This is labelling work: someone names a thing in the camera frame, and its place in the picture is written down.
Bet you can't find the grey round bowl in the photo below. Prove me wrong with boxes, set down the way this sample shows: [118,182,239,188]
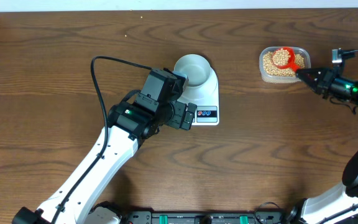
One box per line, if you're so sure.
[174,54,211,87]

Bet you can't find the left black cable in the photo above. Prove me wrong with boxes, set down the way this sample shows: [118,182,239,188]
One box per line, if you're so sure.
[51,55,152,223]

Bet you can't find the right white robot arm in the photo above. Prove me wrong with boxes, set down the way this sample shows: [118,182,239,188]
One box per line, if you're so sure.
[286,63,358,223]

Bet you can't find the red plastic scoop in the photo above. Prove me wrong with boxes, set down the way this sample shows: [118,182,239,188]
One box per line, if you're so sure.
[272,47,300,72]

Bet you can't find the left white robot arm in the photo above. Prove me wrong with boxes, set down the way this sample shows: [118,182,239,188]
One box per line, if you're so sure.
[12,90,197,223]

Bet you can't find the soybeans in container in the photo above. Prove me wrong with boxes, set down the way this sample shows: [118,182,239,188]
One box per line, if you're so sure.
[262,52,305,77]

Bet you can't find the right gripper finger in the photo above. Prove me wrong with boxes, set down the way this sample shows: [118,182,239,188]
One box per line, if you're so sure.
[296,68,323,78]
[297,74,321,93]

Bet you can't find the white digital kitchen scale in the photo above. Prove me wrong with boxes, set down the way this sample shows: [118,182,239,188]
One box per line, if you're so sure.
[178,68,220,126]

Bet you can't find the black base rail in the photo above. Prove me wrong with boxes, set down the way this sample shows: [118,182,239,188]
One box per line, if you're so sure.
[88,210,358,224]

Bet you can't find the clear plastic container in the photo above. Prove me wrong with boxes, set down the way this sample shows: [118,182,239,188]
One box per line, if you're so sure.
[259,47,311,83]

